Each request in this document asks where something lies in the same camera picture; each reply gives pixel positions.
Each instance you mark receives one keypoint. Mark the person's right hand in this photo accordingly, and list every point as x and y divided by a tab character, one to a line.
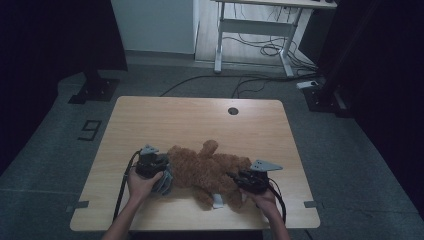
266	203

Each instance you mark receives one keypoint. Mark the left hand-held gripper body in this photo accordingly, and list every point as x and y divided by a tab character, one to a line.
151	165

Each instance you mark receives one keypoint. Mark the white desk frame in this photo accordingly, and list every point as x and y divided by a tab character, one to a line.
256	27

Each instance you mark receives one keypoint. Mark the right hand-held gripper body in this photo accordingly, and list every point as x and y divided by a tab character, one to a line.
255	181

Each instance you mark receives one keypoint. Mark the grey doll clothing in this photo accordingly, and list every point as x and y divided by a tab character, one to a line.
164	185

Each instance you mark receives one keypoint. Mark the person's left hand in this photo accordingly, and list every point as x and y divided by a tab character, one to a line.
140	186

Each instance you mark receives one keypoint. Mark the black stand base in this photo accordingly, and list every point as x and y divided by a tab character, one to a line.
323	100
96	90

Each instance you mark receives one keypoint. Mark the brown plush teddy bear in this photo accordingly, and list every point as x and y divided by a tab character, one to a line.
206	171

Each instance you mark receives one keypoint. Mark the white power strip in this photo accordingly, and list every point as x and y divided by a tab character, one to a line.
307	84

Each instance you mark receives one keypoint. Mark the grey tape strip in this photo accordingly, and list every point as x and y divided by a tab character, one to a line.
312	204
78	205

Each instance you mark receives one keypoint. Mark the dark curtain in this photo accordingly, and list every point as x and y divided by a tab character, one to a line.
50	50
383	83

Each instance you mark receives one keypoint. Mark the black tape floor marking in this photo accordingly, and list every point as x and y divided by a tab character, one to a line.
90	130

